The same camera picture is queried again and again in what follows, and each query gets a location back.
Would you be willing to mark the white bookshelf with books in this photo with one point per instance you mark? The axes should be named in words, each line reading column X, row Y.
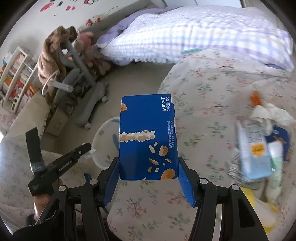
column 17, row 74

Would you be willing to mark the blue almond biscuit box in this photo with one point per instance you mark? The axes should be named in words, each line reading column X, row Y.
column 147, row 138

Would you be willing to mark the cardboard box on floor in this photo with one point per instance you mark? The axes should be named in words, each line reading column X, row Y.
column 57, row 122

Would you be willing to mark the pink plush toy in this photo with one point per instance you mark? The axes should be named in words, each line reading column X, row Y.
column 83, row 42

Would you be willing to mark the dark blue flat packet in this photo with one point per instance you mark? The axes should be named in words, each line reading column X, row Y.
column 282, row 135

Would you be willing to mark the yellow snack bag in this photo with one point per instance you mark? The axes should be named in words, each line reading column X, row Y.
column 267, row 213

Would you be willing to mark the white plastic trash bin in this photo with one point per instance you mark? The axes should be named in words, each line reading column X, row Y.
column 106, row 143

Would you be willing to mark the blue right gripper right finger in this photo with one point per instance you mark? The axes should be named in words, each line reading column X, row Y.
column 187, row 182

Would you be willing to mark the brown plush toy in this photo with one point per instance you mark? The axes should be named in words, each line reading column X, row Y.
column 99, row 64

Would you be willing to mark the brown fluffy blanket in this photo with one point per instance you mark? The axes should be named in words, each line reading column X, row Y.
column 52, row 71

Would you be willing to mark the white tissue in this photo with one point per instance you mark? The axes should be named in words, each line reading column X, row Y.
column 268, row 115

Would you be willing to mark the person's left hand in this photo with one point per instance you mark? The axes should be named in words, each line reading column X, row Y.
column 40, row 202

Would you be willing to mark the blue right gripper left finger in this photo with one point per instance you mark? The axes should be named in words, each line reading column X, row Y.
column 110, row 180

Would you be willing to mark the grey study chair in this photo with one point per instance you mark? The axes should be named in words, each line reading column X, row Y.
column 97, row 92

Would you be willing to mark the white green bottle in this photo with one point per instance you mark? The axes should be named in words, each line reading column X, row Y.
column 273, row 187

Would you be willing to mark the orange wrapper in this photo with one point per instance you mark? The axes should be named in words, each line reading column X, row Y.
column 255, row 99

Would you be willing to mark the cream fringed blanket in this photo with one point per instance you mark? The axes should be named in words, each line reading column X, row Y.
column 34, row 114

